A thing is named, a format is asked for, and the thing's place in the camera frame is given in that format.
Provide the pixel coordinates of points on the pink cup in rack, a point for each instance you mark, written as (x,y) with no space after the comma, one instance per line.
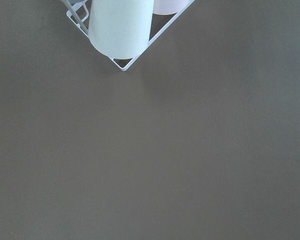
(168,7)

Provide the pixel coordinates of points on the white wire cup rack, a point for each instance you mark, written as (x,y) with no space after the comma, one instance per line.
(78,13)

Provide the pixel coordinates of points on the white cup in rack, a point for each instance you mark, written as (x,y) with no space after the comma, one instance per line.
(120,29)

